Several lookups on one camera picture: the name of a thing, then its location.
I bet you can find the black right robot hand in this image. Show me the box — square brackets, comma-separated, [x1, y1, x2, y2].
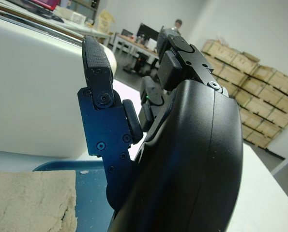
[77, 28, 243, 232]

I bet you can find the slice of bread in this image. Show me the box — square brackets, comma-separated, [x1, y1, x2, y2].
[0, 170, 78, 232]

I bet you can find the large wooden crate stack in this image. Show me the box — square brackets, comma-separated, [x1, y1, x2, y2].
[201, 38, 288, 148]

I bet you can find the black laptop with red screen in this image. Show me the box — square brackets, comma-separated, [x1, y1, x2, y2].
[5, 0, 62, 19]

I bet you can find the cardboard box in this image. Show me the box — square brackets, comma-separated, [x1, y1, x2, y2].
[96, 9, 116, 33]

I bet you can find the blue plastic tray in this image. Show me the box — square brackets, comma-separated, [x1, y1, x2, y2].
[32, 160, 118, 232]

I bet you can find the white office desk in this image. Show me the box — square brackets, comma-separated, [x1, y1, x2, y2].
[0, 0, 113, 46]

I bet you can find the black computer monitor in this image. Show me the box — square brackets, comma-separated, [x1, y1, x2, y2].
[136, 23, 160, 43]

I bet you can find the cream white two-slot toaster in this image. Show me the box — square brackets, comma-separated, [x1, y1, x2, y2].
[0, 12, 117, 159]

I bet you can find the person with black hair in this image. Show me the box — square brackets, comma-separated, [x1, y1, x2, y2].
[173, 19, 183, 34]

